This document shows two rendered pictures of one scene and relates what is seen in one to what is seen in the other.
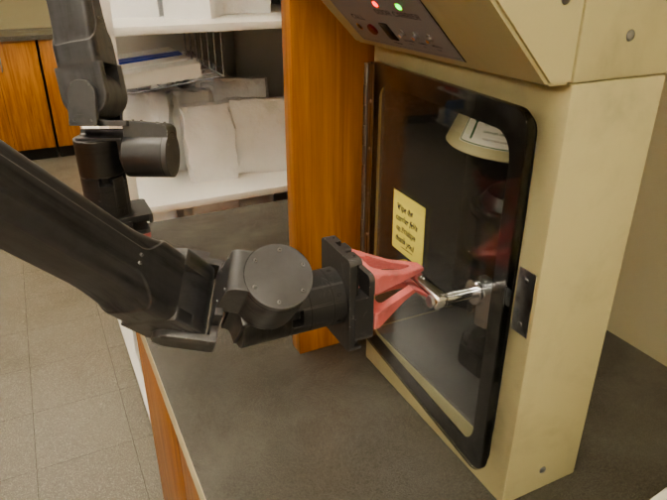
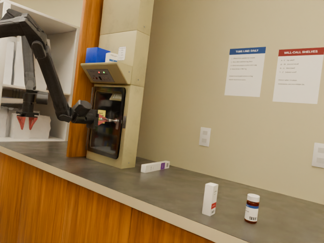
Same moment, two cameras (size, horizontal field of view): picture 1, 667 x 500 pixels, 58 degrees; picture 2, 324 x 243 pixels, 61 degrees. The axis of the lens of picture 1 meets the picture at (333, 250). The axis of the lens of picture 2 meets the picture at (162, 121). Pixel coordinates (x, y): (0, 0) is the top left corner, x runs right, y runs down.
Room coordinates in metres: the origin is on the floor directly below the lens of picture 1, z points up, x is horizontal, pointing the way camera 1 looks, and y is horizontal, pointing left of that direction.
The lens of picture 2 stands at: (-0.95, 0.29, 1.26)
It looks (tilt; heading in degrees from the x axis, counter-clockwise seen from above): 1 degrees down; 334
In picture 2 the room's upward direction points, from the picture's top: 7 degrees clockwise
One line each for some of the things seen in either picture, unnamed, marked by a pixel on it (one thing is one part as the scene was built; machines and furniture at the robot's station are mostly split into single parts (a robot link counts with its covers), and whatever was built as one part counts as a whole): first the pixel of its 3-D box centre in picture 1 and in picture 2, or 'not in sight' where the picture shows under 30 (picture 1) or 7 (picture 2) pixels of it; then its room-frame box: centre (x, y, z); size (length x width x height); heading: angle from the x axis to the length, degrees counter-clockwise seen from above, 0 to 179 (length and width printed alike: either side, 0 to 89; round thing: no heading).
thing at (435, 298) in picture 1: (434, 281); (108, 120); (0.55, -0.10, 1.20); 0.10 x 0.05 x 0.03; 22
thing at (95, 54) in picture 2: not in sight; (98, 57); (0.68, -0.04, 1.56); 0.10 x 0.10 x 0.09; 26
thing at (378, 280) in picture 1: (381, 287); (98, 120); (0.55, -0.05, 1.20); 0.09 x 0.07 x 0.07; 115
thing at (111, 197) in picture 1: (107, 198); (28, 108); (0.76, 0.30, 1.21); 0.10 x 0.07 x 0.07; 117
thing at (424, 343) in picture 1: (423, 256); (104, 120); (0.63, -0.10, 1.19); 0.30 x 0.01 x 0.40; 22
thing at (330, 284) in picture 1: (318, 298); (87, 118); (0.52, 0.02, 1.20); 0.07 x 0.07 x 0.10; 25
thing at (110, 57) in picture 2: not in sight; (111, 59); (0.57, -0.09, 1.54); 0.05 x 0.05 x 0.06; 11
